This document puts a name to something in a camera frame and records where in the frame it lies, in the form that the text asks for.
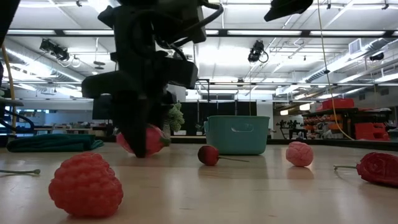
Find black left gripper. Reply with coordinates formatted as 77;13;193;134
81;51;200;159

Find large pinkish red fruit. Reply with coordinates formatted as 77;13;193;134
116;123;172;157

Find red cherry with stem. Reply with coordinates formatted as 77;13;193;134
197;144;250;167

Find large coral red raspberry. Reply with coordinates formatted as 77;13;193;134
48;151;124;218

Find thin grey green stem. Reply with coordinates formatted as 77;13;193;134
0;169;42;175

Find light pink raspberry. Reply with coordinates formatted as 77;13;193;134
285;141;315;167

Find deep red textured fruit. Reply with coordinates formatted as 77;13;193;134
333;151;398;188

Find green plant in patterned pot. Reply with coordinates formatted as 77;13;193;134
164;101;186;138

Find white box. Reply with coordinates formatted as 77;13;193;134
167;83;187;103

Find black partition panels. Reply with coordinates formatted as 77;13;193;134
180;101;257;137

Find teal plastic bin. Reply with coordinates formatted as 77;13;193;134
203;115;271;156

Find green folded cloth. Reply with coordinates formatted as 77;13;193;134
6;133;105;153

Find red storage crate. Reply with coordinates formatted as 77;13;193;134
322;98;356;111

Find black ceiling fixture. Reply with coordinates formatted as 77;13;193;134
39;38;71;62

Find black shelf table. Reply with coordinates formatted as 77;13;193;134
303;107;393;141

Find dark curved tubing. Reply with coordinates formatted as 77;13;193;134
0;98;37;138

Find red crate stack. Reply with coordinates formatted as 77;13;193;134
354;122;391;142

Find black overhead frame beam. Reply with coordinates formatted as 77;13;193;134
6;28;398;38

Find black hanging ceiling camera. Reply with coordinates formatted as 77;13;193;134
248;39;269;63

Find black metal frame rack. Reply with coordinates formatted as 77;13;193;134
195;78;211;103

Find yellow hanging cable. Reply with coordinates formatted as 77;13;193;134
317;0;356;141

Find black table frame rail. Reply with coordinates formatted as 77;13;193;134
102;136;398;152

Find yellow hose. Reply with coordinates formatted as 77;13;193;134
1;43;17;135

